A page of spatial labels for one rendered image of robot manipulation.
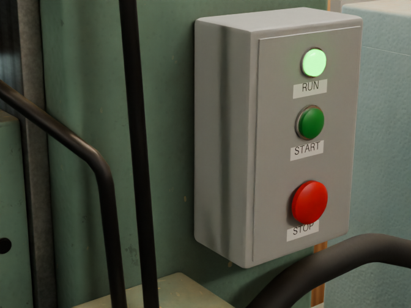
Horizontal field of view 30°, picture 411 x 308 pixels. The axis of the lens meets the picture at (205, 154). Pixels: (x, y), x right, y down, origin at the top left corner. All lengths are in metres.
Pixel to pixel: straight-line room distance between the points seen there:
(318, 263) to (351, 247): 0.04
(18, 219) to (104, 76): 0.12
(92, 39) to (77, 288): 0.17
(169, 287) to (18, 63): 0.18
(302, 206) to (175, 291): 0.10
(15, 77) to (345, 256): 0.28
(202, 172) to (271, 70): 0.09
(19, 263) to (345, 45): 0.26
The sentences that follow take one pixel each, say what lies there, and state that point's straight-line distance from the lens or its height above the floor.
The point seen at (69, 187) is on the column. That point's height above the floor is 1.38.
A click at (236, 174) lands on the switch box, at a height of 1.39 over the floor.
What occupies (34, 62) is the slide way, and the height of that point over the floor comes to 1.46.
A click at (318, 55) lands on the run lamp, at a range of 0.49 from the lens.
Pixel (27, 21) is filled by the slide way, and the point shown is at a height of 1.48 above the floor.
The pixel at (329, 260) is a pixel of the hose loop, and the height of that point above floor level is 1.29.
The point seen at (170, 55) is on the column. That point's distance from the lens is 0.50.
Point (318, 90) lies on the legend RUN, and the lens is 0.51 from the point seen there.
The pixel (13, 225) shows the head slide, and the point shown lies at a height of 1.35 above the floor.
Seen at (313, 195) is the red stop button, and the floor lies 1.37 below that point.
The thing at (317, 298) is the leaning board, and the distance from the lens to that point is 2.41.
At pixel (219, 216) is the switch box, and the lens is 0.52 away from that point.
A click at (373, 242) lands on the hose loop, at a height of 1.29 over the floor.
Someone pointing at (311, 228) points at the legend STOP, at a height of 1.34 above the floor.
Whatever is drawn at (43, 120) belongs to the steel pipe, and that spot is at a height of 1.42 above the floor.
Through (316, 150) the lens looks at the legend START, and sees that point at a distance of 0.52.
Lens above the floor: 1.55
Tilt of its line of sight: 18 degrees down
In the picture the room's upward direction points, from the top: straight up
